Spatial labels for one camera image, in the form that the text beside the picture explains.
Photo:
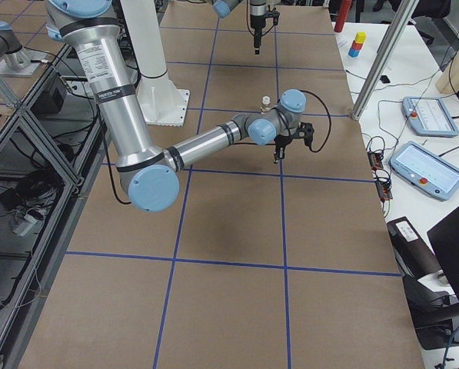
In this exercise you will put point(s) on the blue toy block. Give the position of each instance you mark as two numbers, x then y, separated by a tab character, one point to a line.
353	53

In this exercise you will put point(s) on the far teach pendant tablet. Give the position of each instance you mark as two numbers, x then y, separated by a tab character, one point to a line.
429	117

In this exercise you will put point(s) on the orange circuit board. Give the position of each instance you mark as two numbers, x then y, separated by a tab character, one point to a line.
375	160

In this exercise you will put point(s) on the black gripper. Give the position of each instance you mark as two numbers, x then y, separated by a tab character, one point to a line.
256	22
281	141

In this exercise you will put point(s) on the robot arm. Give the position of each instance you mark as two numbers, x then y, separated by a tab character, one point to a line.
149	173
257	18

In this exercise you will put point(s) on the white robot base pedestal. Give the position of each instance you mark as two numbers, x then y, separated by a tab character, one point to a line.
160	101

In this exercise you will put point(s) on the near teach pendant tablet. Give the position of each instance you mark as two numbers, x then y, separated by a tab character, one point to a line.
426	171

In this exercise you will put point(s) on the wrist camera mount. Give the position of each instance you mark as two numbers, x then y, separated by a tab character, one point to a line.
274	14
305	132

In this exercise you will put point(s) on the white brass PPR ball valve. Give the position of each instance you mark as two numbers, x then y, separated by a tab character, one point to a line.
265	104

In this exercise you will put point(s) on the small black box device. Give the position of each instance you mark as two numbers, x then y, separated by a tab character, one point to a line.
384	79

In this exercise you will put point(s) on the red toy block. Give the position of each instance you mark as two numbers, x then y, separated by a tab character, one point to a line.
356	46

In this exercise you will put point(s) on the aluminium frame rack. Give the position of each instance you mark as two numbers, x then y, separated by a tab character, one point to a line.
50	146

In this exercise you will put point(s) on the yellow toy block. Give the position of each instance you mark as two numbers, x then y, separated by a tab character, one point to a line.
360	38

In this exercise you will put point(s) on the teach pendant tablet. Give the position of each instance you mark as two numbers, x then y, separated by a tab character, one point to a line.
429	117
426	171

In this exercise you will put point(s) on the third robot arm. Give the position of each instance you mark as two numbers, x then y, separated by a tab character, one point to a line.
15	60

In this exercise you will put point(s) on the aluminium frame post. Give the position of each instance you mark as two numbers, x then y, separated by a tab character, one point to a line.
386	48

